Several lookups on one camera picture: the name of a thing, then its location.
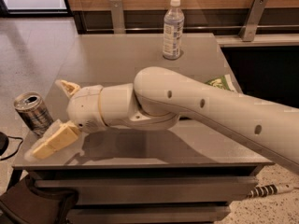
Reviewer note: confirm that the clear plastic water bottle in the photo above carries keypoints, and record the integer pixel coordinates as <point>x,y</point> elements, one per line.
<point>173,30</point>

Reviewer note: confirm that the black white striped handle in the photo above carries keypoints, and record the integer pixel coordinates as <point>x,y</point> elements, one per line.
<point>272,189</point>

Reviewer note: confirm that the green kettle chips bag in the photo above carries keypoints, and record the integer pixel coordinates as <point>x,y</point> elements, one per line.
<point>223,82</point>

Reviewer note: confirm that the left metal wall bracket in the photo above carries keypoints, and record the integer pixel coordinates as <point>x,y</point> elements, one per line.
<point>117,16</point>

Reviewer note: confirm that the grey lower drawer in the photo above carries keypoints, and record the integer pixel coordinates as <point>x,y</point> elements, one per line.
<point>149,215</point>

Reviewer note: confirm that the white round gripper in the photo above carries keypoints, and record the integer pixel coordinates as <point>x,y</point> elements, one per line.
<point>84,107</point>

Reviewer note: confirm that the silver redbull can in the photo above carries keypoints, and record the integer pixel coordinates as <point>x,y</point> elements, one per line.
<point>33,111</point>

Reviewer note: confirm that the right metal wall bracket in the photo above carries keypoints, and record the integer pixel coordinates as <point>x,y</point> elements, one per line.
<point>249,29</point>

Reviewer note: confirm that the dark brown chair seat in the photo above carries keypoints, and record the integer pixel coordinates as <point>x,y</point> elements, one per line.
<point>24,203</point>

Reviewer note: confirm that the grey drawer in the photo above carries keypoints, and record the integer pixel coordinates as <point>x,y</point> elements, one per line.
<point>156,190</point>
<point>149,215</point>

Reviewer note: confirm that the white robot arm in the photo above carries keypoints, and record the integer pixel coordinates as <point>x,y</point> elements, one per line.
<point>158,97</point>

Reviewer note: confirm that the black round device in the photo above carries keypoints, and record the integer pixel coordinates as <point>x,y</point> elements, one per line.
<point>3,143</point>

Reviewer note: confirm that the grey upper drawer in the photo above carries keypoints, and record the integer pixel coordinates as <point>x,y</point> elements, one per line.
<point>156,190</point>

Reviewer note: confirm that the metal wall bracket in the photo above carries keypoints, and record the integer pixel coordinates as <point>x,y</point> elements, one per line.
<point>249,29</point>
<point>117,16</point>

